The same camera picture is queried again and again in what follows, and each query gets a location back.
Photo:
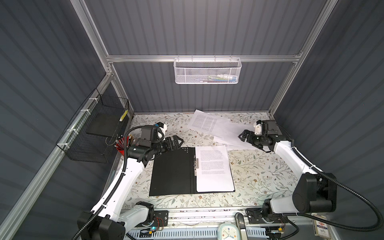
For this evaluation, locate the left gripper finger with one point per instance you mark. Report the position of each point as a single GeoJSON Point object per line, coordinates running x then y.
{"type": "Point", "coordinates": [175, 140]}
{"type": "Point", "coordinates": [175, 145]}

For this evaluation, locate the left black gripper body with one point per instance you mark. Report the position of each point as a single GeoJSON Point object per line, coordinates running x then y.
{"type": "Point", "coordinates": [160, 146]}

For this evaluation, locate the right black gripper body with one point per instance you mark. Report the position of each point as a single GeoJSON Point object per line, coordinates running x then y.
{"type": "Point", "coordinates": [256, 138]}

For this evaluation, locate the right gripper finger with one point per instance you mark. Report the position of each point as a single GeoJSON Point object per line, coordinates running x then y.
{"type": "Point", "coordinates": [245, 135]}
{"type": "Point", "coordinates": [262, 147]}

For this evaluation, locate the paper sheet with technical drawing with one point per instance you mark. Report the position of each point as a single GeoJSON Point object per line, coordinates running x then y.
{"type": "Point", "coordinates": [228, 135]}

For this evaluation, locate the orange black file folder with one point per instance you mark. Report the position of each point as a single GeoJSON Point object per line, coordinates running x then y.
{"type": "Point", "coordinates": [174, 173]}

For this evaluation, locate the printed paper sheet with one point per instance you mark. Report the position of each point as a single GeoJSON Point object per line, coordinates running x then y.
{"type": "Point", "coordinates": [207, 123]}
{"type": "Point", "coordinates": [213, 171]}

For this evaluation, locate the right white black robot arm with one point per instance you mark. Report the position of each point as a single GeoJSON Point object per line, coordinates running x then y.
{"type": "Point", "coordinates": [312, 194]}

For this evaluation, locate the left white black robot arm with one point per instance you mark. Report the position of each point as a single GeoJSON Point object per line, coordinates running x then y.
{"type": "Point", "coordinates": [105, 221]}

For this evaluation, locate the red pencil cup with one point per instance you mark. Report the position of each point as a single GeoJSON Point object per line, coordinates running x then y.
{"type": "Point", "coordinates": [121, 141]}

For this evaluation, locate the yellow marker in black basket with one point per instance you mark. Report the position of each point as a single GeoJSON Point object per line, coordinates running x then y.
{"type": "Point", "coordinates": [124, 115]}

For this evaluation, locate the small white clock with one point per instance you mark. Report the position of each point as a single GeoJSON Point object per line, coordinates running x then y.
{"type": "Point", "coordinates": [228, 231]}

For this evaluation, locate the card box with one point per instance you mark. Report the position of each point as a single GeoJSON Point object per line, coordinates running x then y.
{"type": "Point", "coordinates": [321, 230]}

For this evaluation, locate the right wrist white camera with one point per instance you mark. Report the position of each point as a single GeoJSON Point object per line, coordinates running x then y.
{"type": "Point", "coordinates": [258, 129]}

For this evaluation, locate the wrist white camera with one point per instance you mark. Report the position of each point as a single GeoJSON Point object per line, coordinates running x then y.
{"type": "Point", "coordinates": [162, 128]}
{"type": "Point", "coordinates": [258, 129]}

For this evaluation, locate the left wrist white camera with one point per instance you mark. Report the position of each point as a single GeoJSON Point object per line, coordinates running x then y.
{"type": "Point", "coordinates": [162, 128]}

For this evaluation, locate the black wire mesh basket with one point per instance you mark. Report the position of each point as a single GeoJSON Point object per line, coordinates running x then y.
{"type": "Point", "coordinates": [94, 130]}

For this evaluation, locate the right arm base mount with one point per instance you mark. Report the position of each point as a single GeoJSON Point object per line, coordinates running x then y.
{"type": "Point", "coordinates": [255, 216]}

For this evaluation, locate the white wire mesh basket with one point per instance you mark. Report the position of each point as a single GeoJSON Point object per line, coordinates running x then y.
{"type": "Point", "coordinates": [207, 71]}

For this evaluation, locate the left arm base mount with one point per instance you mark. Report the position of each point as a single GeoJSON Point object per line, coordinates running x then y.
{"type": "Point", "coordinates": [160, 219]}

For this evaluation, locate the black handle tool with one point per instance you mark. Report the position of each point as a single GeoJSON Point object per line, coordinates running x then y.
{"type": "Point", "coordinates": [240, 221]}

